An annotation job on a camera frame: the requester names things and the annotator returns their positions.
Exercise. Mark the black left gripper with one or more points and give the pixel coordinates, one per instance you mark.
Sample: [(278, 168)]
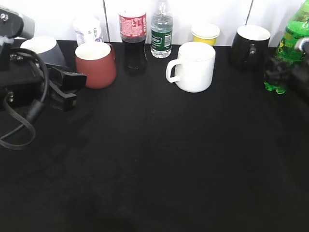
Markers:
[(24, 77)]

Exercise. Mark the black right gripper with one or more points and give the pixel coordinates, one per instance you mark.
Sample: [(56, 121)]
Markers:
[(281, 76)]

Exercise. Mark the grey ceramic cup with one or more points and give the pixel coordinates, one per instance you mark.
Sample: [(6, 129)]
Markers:
[(47, 48)]

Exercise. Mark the green plastic soda bottle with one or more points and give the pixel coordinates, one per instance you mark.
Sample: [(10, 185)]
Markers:
[(296, 28)]

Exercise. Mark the dark red ceramic cup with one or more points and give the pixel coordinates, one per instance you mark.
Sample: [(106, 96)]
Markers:
[(97, 61)]

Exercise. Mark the yellow paper cup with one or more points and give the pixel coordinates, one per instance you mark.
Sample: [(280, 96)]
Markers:
[(205, 33)]

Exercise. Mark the black ceramic mug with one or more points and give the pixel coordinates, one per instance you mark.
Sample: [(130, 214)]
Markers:
[(248, 47)]

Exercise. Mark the white purple yogurt carton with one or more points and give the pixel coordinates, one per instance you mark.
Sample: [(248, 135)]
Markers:
[(87, 30)]

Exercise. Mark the white ceramic mug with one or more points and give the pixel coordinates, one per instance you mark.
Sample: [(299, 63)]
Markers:
[(192, 71)]

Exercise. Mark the cola bottle red label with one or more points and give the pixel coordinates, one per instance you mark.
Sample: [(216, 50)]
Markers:
[(133, 30)]

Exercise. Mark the clear water bottle green label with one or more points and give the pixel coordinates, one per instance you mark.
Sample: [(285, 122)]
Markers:
[(161, 29)]

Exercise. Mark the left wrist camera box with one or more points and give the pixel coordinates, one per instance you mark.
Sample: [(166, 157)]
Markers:
[(14, 24)]

